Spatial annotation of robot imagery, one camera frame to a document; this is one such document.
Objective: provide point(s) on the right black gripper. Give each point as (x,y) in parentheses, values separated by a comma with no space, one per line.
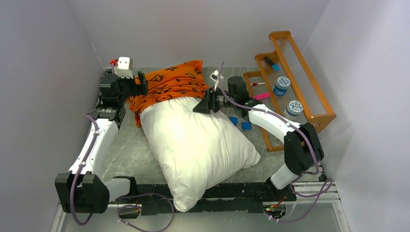
(208,102)

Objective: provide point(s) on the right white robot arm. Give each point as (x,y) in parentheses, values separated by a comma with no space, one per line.
(302,147)

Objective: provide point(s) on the blue white round jar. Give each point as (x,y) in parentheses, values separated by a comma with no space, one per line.
(281,86)

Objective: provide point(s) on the blue block near pillow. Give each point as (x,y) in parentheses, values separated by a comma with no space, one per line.
(234,120)

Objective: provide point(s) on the orange wooden rack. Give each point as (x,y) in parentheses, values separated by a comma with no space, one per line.
(304,87)

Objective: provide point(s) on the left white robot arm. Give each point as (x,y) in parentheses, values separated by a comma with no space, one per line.
(80,190)

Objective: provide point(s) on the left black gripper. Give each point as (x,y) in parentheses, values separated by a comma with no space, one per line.
(139,89)

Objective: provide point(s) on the orange patterned pillowcase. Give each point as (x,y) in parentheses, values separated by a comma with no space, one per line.
(182,80)

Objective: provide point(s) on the red white pen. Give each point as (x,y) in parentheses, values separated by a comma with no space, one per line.
(257,83)

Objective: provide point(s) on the white pillow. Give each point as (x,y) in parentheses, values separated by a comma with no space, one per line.
(195,151)

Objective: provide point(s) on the black marker blue cap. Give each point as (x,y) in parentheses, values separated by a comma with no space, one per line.
(272,64)

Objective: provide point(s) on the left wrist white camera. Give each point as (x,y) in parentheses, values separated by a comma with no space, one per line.
(122,67)

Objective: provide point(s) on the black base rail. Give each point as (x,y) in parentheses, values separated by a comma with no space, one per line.
(251,197)

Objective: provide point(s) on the blue block front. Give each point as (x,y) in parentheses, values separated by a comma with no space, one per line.
(246,126)

